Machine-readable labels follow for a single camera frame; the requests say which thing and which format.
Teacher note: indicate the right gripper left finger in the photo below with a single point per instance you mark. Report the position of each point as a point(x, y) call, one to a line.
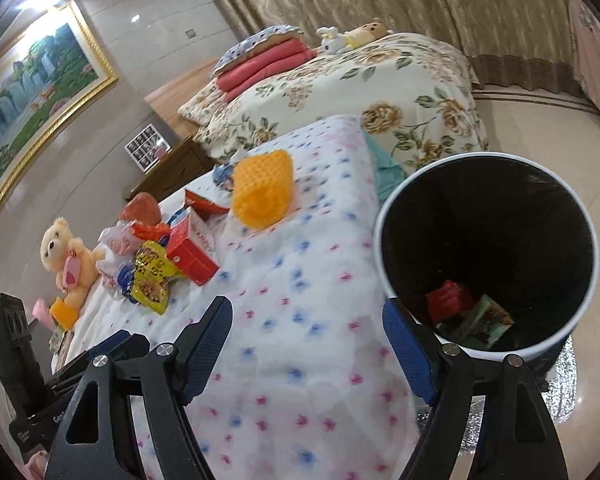
point(96, 438)

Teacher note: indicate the yellow snack bag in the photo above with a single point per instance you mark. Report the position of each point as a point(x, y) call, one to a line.
point(152, 275)

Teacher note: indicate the red milk carton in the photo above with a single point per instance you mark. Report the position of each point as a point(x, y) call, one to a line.
point(191, 247)

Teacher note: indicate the red snack box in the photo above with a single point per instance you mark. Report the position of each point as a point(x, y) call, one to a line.
point(205, 208)

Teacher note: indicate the foil snack wrapper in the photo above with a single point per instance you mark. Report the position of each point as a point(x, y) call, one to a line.
point(222, 177)

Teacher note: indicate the blue plastic bag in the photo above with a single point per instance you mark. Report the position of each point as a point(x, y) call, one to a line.
point(125, 281)

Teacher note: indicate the white red plastic bag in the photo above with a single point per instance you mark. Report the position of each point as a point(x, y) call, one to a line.
point(120, 246)

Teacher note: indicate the orange snack wrapper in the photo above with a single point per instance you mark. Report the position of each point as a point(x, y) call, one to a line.
point(144, 231)

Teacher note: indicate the white trash bin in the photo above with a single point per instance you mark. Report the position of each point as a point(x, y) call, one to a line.
point(501, 226)

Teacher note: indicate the silver foil mat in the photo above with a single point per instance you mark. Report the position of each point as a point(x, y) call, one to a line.
point(559, 403)

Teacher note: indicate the orange toy block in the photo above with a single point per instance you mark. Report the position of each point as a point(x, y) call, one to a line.
point(64, 315)

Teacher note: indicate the green carton in bin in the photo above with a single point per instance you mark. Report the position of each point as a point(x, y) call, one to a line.
point(483, 325)

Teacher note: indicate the beige teddy bear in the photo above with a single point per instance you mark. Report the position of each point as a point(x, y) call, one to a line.
point(73, 264)

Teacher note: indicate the white dotted quilt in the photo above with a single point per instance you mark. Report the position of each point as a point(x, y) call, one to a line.
point(306, 385)

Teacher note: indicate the red apple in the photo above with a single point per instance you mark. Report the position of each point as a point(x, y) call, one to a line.
point(143, 208)

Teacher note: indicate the wooden nightstand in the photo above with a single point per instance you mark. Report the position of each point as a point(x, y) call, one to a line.
point(185, 163)

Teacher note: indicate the teal bed sheet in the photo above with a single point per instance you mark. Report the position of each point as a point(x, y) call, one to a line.
point(388, 173)

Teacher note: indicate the framed landscape painting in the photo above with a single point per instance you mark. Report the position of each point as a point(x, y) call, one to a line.
point(48, 74)

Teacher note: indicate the wooden headboard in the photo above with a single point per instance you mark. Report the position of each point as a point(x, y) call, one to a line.
point(166, 100)

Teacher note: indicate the floral pillow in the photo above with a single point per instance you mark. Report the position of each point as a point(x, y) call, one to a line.
point(203, 105)

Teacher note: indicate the floral bed comforter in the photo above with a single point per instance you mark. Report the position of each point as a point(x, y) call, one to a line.
point(412, 94)

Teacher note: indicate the folded red blanket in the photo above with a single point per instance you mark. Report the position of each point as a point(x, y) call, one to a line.
point(275, 60)

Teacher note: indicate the pink heart cover furniture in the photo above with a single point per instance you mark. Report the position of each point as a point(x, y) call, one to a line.
point(585, 34)

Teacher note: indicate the blue dotted pillow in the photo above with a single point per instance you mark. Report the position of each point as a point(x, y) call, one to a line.
point(255, 44)

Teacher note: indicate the beige patterned curtain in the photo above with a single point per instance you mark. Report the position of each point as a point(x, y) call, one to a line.
point(525, 43)

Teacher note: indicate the yellow bear plush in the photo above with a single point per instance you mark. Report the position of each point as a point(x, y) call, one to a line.
point(366, 33)

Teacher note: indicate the white bunny plush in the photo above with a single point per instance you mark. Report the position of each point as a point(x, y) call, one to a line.
point(333, 42)

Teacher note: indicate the photo grid frame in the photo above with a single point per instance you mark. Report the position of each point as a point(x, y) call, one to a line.
point(147, 148)

